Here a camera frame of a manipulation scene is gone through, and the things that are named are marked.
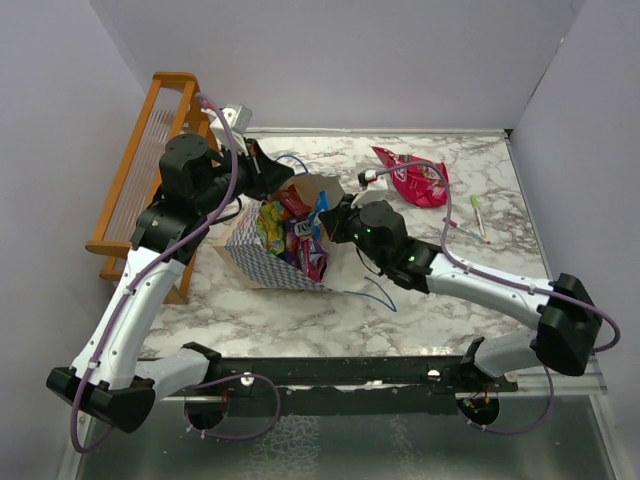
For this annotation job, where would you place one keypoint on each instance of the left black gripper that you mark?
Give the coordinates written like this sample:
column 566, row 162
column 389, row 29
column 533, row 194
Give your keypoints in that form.
column 267, row 174

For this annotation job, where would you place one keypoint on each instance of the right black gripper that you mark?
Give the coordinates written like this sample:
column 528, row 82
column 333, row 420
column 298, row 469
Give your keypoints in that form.
column 335, row 220

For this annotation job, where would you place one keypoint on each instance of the blue checkered paper bag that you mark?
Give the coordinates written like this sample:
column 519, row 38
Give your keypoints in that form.
column 242, row 250

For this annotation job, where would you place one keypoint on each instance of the red crisps bag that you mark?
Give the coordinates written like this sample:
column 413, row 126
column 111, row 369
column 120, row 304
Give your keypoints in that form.
column 417, row 185

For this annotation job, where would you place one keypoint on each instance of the blue m&m's packet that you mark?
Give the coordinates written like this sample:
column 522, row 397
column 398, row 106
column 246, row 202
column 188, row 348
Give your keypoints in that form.
column 321, row 204

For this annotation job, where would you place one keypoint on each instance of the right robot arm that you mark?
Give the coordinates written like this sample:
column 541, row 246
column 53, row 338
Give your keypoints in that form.
column 560, row 323

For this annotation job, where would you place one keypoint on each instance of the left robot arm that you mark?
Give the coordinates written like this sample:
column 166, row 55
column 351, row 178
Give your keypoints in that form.
column 106, row 379

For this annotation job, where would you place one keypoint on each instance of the red snack packet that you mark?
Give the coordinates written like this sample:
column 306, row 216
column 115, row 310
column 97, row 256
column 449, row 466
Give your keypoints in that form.
column 291, row 200

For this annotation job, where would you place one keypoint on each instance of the yellow green snack packet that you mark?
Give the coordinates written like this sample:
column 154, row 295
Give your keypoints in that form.
column 274, row 228

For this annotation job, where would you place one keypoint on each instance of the purple snack packet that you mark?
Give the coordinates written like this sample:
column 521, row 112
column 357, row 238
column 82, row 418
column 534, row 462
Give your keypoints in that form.
column 303, row 251

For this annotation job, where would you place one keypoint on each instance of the wooden dish rack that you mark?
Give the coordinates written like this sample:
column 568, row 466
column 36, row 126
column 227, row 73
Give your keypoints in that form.
column 169, row 109

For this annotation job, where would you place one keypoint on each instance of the green cap marker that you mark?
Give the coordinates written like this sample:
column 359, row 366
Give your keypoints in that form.
column 475, row 205

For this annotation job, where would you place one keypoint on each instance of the pink cap marker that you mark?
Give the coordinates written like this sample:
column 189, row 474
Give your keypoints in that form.
column 466, row 231

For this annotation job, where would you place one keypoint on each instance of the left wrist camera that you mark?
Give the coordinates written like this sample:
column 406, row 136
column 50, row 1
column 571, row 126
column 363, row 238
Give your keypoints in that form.
column 237, row 117

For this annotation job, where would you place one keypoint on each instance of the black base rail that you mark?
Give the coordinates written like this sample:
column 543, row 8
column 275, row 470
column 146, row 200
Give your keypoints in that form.
column 336, row 386

